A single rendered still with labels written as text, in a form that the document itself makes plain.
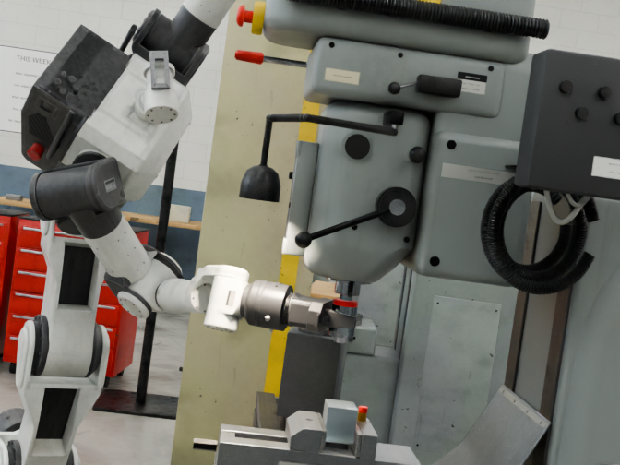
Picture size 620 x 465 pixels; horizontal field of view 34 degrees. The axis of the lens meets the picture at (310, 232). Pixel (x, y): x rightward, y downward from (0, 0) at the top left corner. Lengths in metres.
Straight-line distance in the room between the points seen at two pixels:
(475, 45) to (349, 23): 0.22
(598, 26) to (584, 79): 10.09
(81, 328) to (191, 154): 8.53
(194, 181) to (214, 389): 7.32
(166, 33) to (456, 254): 0.83
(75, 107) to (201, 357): 1.76
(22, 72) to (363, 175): 9.48
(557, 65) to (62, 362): 1.35
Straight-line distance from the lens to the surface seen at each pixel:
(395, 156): 1.77
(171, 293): 2.04
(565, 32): 11.52
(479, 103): 1.78
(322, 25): 1.74
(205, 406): 3.66
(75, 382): 2.46
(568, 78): 1.56
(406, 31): 1.75
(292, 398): 2.21
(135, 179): 2.05
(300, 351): 2.19
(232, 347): 3.62
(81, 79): 2.07
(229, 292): 1.90
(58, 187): 1.96
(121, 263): 2.06
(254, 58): 1.94
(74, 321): 2.38
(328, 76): 1.73
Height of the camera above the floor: 1.48
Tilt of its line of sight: 3 degrees down
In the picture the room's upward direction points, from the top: 8 degrees clockwise
